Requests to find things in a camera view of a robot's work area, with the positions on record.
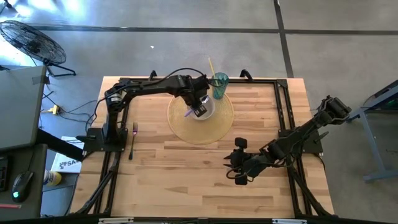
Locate white bracket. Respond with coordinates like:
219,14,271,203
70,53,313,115
272,218,308,224
98,217,134,224

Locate black stand beam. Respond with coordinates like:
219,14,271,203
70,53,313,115
37,129,85,162

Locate black handled fork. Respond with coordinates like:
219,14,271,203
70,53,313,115
128,121,139,161

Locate black keyboard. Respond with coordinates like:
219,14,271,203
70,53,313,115
0,156,9,192

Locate grey bowl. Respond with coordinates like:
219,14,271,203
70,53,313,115
189,95,216,121

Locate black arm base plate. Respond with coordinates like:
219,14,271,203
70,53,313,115
76,127,129,153
278,129,330,155

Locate round yellow woven placemat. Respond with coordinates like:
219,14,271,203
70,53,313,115
167,84,234,146

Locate black aluminium table frame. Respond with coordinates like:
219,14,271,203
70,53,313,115
70,68,335,218

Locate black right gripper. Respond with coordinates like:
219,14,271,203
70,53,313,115
223,137,261,186

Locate dark grey desk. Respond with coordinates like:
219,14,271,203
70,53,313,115
0,144,48,218

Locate black computer mouse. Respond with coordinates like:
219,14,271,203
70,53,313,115
11,170,34,203

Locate teal plastic cup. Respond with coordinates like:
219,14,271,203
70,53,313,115
211,72,230,100

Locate yellow bottle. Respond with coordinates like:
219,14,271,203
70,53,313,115
43,170,62,187

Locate grey metal table frame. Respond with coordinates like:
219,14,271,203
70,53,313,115
343,79,398,184

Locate black floor fan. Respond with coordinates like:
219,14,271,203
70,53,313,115
0,20,77,78

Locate black floor cable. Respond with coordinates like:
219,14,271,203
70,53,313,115
58,99,99,124

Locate white printed box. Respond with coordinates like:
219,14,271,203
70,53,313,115
51,136,85,174

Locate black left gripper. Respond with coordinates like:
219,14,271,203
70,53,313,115
182,76,211,118

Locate yellow chopstick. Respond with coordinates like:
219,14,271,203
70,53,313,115
208,57,219,87

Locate purple handled metal spoon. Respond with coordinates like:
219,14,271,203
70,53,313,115
183,95,210,118

